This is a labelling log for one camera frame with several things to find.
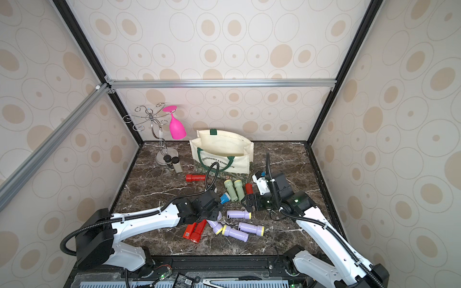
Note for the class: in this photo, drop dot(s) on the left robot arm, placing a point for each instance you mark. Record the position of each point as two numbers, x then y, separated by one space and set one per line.
100 240

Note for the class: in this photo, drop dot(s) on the cream canvas tote bag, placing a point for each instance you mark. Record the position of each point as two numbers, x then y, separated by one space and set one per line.
233 152

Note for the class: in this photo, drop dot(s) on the purple flashlight right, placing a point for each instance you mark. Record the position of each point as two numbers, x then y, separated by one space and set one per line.
252 229

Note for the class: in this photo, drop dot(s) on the purple flashlight upper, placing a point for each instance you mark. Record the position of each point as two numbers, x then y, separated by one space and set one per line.
241 214

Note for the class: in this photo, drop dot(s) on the pink plastic wine glass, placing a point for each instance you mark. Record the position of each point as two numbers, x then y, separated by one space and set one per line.
177 130

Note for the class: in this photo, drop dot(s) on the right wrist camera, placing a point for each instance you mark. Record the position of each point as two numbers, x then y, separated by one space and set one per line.
260 180

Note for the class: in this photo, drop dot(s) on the aluminium rail left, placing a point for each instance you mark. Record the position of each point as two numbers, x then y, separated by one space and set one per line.
12 186

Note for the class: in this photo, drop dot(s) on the left green flashlight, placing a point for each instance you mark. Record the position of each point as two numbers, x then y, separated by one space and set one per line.
231 190

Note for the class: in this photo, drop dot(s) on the blue flashlight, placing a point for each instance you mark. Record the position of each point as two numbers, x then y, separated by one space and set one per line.
225 198

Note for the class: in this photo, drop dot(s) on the small red flashlight right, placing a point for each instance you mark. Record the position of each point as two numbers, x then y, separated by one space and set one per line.
249 189

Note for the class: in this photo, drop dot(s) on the purple flashlight bottom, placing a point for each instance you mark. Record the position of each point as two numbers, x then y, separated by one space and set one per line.
234 233

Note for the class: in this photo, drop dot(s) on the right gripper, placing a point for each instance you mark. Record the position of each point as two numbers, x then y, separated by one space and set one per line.
254 201

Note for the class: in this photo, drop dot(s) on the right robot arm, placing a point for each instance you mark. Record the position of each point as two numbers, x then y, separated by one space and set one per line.
343 267

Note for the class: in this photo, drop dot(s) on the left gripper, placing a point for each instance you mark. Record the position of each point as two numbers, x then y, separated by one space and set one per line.
215 216

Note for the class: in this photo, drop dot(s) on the red flashlight bottom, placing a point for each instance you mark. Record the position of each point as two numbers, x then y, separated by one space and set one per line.
198 231

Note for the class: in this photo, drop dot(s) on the chrome wine glass rack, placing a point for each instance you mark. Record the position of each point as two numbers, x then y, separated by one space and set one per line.
144 115

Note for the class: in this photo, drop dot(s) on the horizontal aluminium rail back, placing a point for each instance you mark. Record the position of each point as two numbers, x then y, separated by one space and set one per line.
230 83

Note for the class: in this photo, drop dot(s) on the right green flashlight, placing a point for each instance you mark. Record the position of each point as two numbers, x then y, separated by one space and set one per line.
239 189

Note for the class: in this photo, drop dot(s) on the dark small bottle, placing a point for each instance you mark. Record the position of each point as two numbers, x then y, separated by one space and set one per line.
168 160

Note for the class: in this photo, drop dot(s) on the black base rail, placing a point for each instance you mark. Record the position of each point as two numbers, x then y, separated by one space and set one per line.
249 271

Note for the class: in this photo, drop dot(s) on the purple flashlight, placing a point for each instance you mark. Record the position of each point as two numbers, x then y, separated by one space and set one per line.
234 233
241 214
252 229

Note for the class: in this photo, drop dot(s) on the green flashlight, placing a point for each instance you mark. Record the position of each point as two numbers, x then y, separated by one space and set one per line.
231 190
239 189

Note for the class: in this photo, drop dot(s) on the purple flashlight diagonal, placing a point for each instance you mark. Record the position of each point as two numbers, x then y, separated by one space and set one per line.
216 226

